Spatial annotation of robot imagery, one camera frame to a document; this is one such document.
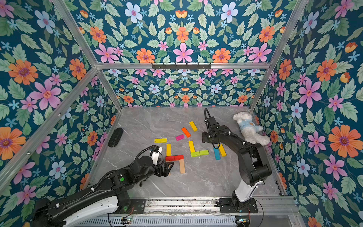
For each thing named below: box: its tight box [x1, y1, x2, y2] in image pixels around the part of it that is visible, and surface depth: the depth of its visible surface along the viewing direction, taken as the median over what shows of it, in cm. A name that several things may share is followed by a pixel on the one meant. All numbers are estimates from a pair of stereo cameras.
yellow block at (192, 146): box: [188, 140, 196, 153], surface depth 98 cm
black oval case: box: [107, 127, 124, 148], surface depth 100 cm
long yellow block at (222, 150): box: [217, 143, 227, 158], surface depth 95 cm
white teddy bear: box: [233, 111, 271, 146], surface depth 100 cm
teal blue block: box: [213, 147, 221, 161], surface depth 95 cm
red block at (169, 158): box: [164, 156, 175, 162], surface depth 91 cm
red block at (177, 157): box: [171, 154, 184, 162], surface depth 92 cm
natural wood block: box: [179, 159, 186, 175], surface depth 88 cm
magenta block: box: [175, 134, 185, 141], surface depth 104 cm
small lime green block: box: [199, 149, 209, 156], surface depth 96 cm
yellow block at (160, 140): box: [154, 138, 168, 144], surface depth 101 cm
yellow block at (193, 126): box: [189, 121, 199, 132], surface depth 110 cm
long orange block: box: [181, 127, 191, 138], surface depth 107 cm
